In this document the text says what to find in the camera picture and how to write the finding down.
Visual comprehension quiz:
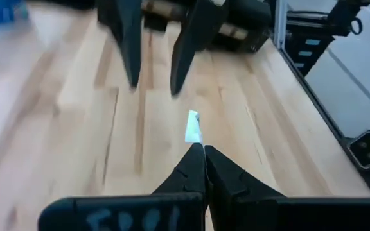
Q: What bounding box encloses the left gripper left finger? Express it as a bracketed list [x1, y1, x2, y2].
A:
[152, 143, 207, 195]

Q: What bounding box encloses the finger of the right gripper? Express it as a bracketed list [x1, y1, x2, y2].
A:
[96, 0, 143, 89]
[170, 0, 229, 97]

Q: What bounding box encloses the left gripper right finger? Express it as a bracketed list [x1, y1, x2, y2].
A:
[204, 144, 285, 231]

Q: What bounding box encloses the dark grey plastic tray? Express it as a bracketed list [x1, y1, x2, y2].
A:
[209, 30, 271, 55]

